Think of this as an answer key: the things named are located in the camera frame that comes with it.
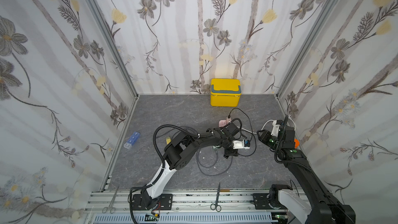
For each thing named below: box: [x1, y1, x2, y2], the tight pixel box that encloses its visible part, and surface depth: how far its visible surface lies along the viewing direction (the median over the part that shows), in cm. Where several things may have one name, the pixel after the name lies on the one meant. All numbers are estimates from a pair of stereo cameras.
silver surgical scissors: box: [102, 185, 120, 215], surface depth 74 cm
